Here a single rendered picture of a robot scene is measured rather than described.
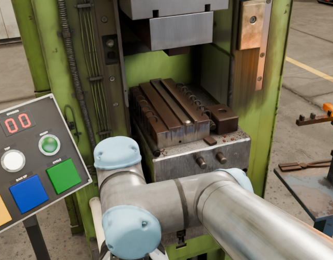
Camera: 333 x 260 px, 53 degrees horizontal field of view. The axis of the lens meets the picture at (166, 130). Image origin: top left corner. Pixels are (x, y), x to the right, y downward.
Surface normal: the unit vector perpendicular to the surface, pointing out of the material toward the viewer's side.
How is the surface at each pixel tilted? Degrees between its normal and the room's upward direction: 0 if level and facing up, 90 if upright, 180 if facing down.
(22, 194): 60
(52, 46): 90
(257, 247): 56
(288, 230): 27
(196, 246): 90
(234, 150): 90
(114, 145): 0
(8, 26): 90
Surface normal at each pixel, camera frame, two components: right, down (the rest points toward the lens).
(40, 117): 0.57, -0.12
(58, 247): -0.04, -0.85
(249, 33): 0.32, 0.48
